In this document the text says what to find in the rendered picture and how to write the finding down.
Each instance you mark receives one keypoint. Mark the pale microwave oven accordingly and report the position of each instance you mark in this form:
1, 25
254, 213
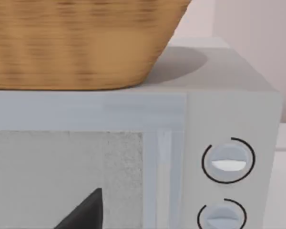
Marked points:
228, 107

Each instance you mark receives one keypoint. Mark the pale microwave door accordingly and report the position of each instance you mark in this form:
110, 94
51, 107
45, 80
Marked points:
85, 112

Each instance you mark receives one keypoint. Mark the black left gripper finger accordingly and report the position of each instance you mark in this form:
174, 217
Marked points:
90, 211

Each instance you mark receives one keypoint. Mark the pale round microwave knob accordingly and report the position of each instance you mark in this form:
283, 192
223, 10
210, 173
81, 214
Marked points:
228, 161
221, 218

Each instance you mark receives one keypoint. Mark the woven wicker basket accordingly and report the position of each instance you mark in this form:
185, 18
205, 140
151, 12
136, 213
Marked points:
69, 43

